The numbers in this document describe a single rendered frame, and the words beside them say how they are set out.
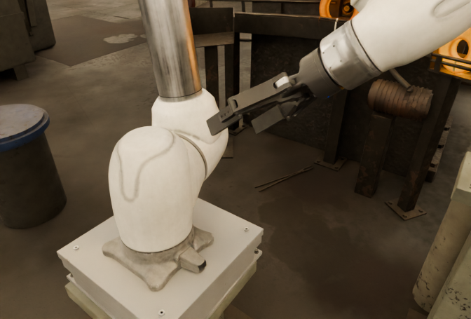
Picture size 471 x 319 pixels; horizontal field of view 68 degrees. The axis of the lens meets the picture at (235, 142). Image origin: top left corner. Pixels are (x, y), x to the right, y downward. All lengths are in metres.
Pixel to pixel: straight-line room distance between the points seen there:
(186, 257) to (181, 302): 0.08
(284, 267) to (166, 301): 0.70
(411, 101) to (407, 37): 0.95
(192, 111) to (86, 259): 0.39
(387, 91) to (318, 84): 0.93
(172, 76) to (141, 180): 0.25
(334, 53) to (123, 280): 0.58
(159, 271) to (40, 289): 0.75
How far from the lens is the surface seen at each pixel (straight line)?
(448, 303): 1.12
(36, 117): 1.52
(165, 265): 0.76
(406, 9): 0.50
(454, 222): 1.13
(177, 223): 0.70
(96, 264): 0.83
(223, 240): 0.83
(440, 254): 1.21
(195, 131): 0.78
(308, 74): 0.54
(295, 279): 1.32
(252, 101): 0.53
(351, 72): 0.52
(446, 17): 0.50
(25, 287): 1.48
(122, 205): 0.68
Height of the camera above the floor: 1.05
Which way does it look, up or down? 32 degrees down
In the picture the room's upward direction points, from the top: straight up
